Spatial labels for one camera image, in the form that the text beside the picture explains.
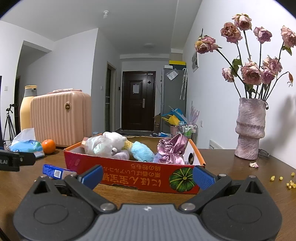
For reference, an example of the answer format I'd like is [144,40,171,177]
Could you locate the pink satin scrunchie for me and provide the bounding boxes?
[157,133,188,165]

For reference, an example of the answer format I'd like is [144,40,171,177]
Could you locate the fallen pink petal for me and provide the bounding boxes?
[249,162,259,168]

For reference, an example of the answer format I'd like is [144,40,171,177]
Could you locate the yellow thermos jug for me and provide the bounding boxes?
[20,85,37,131]

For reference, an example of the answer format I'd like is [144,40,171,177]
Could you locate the dark entrance door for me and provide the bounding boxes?
[121,71,156,131]

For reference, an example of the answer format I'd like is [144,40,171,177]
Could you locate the red cardboard box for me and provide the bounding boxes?
[64,136,206,194]

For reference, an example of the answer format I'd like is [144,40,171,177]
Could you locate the clear plastic bag bundle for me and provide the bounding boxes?
[84,135,112,158]

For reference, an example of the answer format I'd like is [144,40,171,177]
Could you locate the blue small box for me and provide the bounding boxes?
[42,164,77,180]

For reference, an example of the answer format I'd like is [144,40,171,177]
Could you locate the pink ribbed suitcase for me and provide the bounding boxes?
[31,89,92,147]

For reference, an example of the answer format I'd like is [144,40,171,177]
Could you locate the grey refrigerator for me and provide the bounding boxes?
[160,67,188,135]

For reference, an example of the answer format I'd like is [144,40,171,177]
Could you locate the wire storage cart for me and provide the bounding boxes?
[178,124,199,144]

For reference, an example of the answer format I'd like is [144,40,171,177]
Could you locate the pink textured vase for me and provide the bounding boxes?
[235,97,266,161]

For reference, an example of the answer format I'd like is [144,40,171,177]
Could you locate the lilac fluffy scrunchie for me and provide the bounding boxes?
[112,150,130,160]

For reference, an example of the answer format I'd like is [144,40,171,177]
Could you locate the purple knit pouch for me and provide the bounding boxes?
[153,153,162,163]

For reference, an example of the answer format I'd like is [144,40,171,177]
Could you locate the white yellow plush toy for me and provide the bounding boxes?
[102,132,133,155]

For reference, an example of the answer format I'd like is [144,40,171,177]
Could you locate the light blue plush toy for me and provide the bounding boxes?
[130,141,154,162]

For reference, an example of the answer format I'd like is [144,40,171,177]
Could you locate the black tripod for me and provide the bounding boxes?
[3,104,17,146]

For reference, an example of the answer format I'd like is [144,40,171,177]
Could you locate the orange fruit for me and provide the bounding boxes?
[42,139,56,155]

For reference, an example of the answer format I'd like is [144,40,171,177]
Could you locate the dried pink roses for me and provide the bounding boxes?
[195,14,295,101]

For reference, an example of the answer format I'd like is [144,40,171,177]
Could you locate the yellow box on fridge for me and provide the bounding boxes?
[169,60,187,70]

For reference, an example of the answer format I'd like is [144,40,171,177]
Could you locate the blue tissue pack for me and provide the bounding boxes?
[10,128,45,158]

